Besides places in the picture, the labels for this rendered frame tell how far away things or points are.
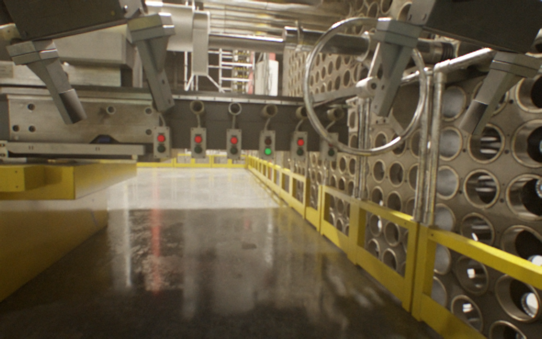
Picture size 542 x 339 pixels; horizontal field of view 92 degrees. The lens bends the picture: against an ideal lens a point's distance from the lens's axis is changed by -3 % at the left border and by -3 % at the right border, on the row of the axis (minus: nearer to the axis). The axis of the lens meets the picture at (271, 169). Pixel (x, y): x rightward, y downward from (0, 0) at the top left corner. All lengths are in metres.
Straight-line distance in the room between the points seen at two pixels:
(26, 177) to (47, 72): 0.93
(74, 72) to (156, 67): 1.44
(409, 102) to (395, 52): 1.96
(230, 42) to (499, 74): 1.48
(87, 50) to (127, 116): 0.34
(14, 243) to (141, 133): 0.75
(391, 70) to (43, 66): 0.41
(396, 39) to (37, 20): 0.39
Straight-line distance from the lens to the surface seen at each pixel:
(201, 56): 1.63
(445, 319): 1.25
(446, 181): 2.49
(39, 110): 1.73
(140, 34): 0.35
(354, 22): 0.86
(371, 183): 3.13
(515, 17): 0.40
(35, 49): 0.43
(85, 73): 1.76
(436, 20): 0.35
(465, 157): 2.22
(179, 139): 1.46
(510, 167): 2.02
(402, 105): 2.27
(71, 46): 1.66
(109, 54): 1.59
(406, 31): 0.35
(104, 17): 0.36
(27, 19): 0.42
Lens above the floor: 0.69
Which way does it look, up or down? 5 degrees down
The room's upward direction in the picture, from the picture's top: 2 degrees clockwise
